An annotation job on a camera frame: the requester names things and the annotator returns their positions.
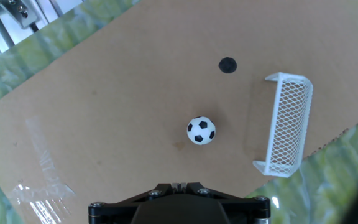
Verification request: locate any green marble pattern mat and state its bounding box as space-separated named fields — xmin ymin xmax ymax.
xmin=0 ymin=0 xmax=358 ymax=224

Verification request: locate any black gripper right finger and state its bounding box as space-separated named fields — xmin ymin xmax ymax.
xmin=180 ymin=182 xmax=272 ymax=224

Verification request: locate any black and white soccer ball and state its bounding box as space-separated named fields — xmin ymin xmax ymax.
xmin=186 ymin=116 xmax=217 ymax=146

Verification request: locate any clear tape strip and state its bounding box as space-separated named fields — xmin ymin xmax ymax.
xmin=7 ymin=115 xmax=76 ymax=224

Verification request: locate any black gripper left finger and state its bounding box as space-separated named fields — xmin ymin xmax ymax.
xmin=88 ymin=182 xmax=180 ymax=224

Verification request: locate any white mesh toy goal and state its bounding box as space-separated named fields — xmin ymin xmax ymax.
xmin=252 ymin=72 xmax=314 ymax=179

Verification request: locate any aluminium frame post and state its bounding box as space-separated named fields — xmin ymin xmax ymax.
xmin=0 ymin=0 xmax=40 ymax=29

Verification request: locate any brown cardboard sheet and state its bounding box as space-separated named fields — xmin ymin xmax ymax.
xmin=0 ymin=0 xmax=358 ymax=224

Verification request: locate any black round dot marker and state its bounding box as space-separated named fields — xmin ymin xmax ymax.
xmin=218 ymin=56 xmax=238 ymax=75

